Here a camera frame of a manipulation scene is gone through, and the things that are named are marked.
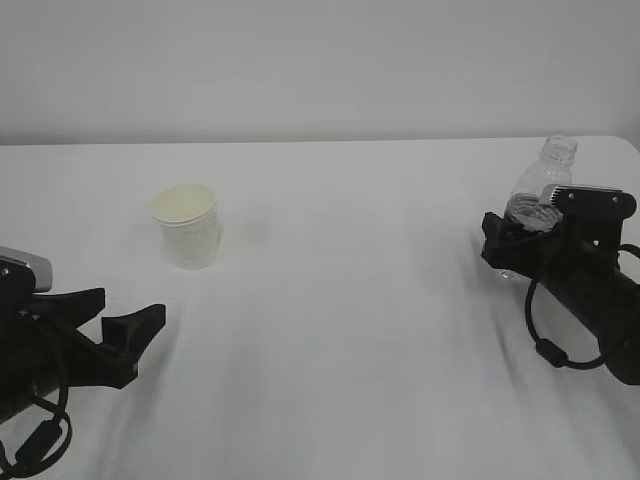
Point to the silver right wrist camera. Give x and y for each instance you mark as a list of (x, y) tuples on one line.
[(593, 214)]

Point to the clear water bottle green label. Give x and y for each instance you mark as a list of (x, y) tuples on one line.
[(524, 215)]

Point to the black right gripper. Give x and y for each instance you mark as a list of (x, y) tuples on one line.
[(569, 256)]

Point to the white paper cup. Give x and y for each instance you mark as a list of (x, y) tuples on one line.
[(189, 221)]

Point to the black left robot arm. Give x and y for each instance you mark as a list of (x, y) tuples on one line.
[(30, 331)]

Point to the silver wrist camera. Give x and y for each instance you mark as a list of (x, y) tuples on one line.
[(40, 267), (593, 214)]

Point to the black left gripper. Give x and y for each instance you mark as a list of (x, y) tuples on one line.
[(43, 349)]

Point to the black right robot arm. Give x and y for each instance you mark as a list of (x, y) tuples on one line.
[(612, 317)]

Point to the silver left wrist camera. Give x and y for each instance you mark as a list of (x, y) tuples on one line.
[(40, 267)]

